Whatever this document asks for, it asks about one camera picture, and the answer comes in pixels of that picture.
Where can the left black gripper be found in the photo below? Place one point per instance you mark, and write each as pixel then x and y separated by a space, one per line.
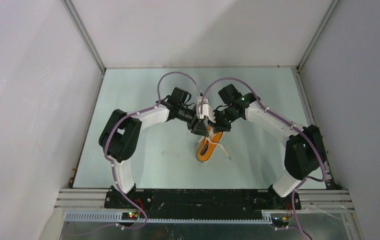
pixel 199 128

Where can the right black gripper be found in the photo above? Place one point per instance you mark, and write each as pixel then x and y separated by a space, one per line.
pixel 217 125

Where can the white shoelace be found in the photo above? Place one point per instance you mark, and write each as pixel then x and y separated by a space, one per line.
pixel 216 144

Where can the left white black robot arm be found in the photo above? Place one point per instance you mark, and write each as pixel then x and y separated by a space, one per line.
pixel 120 135

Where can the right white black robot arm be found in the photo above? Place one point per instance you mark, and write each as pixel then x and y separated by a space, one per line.
pixel 304 149

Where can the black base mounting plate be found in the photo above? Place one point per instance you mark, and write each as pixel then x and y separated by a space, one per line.
pixel 201 204

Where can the left controller board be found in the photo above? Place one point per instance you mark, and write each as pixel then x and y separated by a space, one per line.
pixel 130 216

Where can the controller board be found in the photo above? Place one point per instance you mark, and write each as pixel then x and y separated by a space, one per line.
pixel 130 216
pixel 281 222

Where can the right controller board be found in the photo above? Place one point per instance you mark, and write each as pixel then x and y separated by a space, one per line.
pixel 281 222

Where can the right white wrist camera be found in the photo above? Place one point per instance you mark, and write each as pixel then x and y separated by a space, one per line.
pixel 205 113

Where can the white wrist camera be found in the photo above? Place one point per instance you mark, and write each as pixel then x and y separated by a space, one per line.
pixel 202 101
pixel 205 113

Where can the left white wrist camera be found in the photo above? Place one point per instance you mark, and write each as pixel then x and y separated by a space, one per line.
pixel 202 101

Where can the aluminium frame rail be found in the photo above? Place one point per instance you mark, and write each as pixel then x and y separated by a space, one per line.
pixel 312 200

